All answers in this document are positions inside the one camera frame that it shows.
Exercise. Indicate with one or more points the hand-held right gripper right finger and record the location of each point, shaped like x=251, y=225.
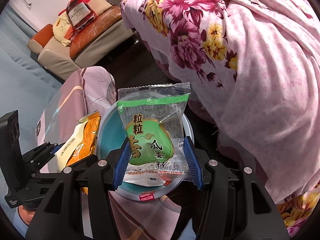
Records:
x=193, y=162

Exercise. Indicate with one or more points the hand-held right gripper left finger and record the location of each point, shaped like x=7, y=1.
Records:
x=120, y=167

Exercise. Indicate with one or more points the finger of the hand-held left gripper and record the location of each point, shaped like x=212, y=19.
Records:
x=45, y=151
x=85, y=161

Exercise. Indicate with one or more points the orange yellow snack bag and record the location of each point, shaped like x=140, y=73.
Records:
x=85, y=140

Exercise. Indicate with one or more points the green seed packet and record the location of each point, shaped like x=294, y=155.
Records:
x=150, y=135

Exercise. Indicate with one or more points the person's left hand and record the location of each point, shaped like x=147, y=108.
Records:
x=26, y=213

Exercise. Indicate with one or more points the pink grey patterned tablecloth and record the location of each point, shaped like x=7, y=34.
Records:
x=90, y=85

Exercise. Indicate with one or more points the grey-blue curtain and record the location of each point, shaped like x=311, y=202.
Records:
x=20, y=67

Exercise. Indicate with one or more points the beige armchair sofa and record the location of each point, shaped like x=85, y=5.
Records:
x=57, y=60

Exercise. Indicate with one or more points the pink floral blanket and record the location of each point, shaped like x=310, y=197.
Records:
x=250, y=67

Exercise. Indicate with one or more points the yellow plush toy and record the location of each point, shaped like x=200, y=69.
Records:
x=60, y=30

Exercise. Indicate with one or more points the orange leather seat cushion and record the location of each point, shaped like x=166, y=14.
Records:
x=97, y=32

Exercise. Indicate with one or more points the red bottle-shaped pillow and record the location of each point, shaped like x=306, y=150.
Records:
x=78, y=15

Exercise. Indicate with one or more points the beige pillow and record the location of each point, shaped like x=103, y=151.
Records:
x=101, y=5

